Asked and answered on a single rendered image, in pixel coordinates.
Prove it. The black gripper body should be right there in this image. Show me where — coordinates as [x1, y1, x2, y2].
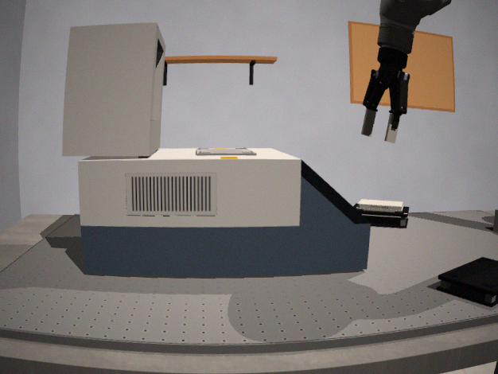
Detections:
[377, 47, 408, 86]

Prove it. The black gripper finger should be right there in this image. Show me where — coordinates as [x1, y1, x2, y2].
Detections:
[384, 70, 410, 143]
[361, 69, 388, 137]

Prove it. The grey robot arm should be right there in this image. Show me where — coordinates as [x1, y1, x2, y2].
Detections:
[377, 0, 452, 54]

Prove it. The beige and dark blue benchtop machine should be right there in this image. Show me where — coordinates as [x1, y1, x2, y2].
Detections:
[62, 22, 371, 276]

